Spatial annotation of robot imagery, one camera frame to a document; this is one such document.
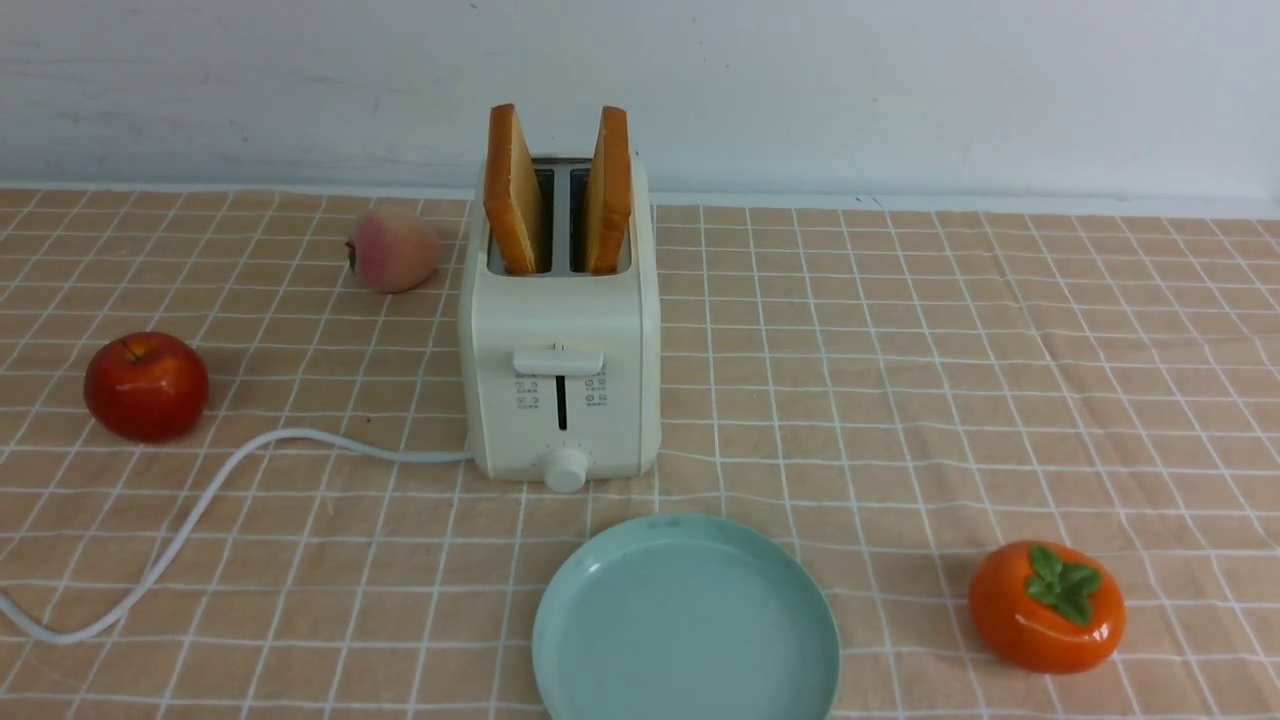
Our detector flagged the orange persimmon with green leaf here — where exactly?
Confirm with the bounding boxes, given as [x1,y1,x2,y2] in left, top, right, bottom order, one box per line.
[968,539,1126,675]

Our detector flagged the pink peach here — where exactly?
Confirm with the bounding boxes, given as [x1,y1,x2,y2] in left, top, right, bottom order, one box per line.
[346,208,443,293]

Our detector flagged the white power cable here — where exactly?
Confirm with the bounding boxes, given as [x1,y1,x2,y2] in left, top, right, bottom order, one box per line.
[0,428,474,644]

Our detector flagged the white two-slot toaster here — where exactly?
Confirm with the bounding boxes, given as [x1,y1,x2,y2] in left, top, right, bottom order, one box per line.
[457,156,660,493]

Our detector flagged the orange checkered tablecloth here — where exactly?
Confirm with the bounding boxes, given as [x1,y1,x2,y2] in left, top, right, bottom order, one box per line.
[1,190,1279,719]

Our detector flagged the red apple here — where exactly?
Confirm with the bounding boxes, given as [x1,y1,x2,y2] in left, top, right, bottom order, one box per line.
[83,331,210,445]

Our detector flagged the light blue plate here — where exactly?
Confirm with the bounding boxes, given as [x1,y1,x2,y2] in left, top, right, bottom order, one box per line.
[531,512,842,719]

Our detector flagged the toast slice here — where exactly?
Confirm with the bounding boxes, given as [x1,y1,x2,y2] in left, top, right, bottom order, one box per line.
[483,102,549,275]
[585,105,634,275]

